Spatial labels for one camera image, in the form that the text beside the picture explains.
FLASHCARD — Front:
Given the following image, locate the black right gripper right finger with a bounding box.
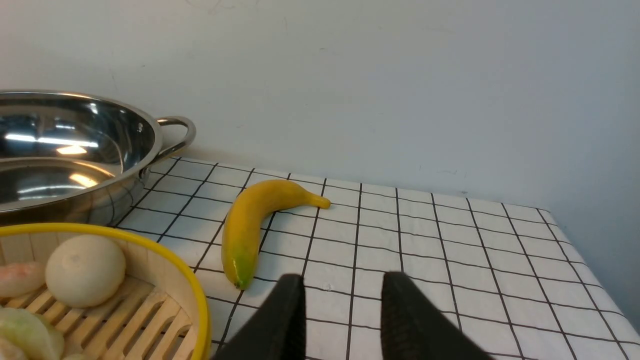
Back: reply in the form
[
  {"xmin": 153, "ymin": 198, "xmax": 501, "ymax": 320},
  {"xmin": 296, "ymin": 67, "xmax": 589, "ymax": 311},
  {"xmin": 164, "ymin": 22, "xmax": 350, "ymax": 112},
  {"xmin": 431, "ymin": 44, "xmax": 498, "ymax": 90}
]
[{"xmin": 381, "ymin": 271, "xmax": 491, "ymax": 360}]

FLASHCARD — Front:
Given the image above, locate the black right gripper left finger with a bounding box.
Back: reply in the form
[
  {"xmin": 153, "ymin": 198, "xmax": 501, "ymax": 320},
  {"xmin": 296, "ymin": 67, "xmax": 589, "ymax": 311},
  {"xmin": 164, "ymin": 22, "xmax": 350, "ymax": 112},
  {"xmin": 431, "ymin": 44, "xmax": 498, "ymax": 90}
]
[{"xmin": 212, "ymin": 273, "xmax": 307, "ymax": 360}]

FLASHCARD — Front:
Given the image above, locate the yellow rimmed bamboo steamer basket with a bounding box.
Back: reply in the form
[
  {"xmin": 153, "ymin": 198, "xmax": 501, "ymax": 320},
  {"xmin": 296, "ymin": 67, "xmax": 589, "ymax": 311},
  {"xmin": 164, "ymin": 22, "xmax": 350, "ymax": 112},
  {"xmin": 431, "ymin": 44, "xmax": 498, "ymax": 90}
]
[{"xmin": 0, "ymin": 223, "xmax": 212, "ymax": 360}]

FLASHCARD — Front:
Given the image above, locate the stainless steel pot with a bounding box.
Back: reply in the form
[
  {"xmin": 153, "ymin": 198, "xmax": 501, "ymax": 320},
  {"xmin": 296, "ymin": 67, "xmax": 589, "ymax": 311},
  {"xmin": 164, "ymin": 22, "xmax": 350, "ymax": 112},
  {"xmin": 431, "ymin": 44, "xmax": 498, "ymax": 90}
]
[{"xmin": 0, "ymin": 89, "xmax": 197, "ymax": 226}]

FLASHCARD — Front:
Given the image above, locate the yellow plastic banana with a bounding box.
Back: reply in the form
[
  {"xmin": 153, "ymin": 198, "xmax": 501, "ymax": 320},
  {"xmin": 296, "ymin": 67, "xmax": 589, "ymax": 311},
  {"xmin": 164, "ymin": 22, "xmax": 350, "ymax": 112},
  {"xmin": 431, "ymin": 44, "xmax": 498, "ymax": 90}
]
[{"xmin": 221, "ymin": 178, "xmax": 331, "ymax": 291}]

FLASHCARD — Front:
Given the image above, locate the white black grid tablecloth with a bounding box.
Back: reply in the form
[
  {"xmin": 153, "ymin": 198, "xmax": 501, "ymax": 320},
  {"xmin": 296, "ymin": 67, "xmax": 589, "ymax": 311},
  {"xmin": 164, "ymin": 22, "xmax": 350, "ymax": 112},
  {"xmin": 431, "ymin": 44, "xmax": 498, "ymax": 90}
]
[{"xmin": 118, "ymin": 158, "xmax": 640, "ymax": 360}]

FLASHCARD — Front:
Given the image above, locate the white steamed bun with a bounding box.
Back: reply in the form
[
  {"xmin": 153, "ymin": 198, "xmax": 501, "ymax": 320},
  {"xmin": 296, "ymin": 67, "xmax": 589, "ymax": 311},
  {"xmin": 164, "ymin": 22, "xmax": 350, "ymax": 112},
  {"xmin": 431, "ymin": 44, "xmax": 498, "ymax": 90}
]
[{"xmin": 45, "ymin": 234, "xmax": 126, "ymax": 309}]

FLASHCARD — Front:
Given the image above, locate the green dumpling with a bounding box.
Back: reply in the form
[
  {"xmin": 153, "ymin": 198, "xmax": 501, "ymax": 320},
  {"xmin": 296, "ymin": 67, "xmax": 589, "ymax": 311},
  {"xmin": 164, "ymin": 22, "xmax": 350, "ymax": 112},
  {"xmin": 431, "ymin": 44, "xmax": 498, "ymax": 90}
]
[{"xmin": 0, "ymin": 307, "xmax": 65, "ymax": 360}]

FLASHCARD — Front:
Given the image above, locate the pink shrimp dumpling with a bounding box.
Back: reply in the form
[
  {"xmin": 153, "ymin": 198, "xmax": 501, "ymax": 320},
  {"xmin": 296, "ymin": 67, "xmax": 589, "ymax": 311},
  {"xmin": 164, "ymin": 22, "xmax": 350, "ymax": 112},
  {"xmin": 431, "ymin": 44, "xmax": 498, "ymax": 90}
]
[{"xmin": 0, "ymin": 261, "xmax": 45, "ymax": 297}]

